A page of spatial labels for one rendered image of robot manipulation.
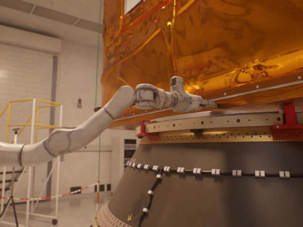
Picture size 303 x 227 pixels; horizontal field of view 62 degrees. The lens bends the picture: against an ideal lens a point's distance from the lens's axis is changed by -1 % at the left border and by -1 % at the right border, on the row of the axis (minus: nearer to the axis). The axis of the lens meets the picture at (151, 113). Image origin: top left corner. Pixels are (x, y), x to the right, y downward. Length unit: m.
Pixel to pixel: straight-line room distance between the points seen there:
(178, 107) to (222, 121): 0.22
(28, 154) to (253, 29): 0.92
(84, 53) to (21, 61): 2.14
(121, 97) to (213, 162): 0.47
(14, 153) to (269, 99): 0.91
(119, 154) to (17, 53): 4.46
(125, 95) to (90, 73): 8.61
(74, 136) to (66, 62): 8.42
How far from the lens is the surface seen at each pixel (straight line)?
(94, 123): 0.90
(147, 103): 0.88
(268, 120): 1.09
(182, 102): 0.98
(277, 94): 1.01
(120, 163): 8.70
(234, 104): 1.11
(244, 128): 1.14
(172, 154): 1.23
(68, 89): 9.07
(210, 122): 1.12
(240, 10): 1.14
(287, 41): 0.98
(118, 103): 0.89
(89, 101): 9.25
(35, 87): 8.72
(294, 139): 1.12
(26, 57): 8.92
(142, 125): 1.45
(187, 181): 1.11
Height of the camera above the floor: 1.58
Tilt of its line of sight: 8 degrees up
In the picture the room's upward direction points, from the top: straight up
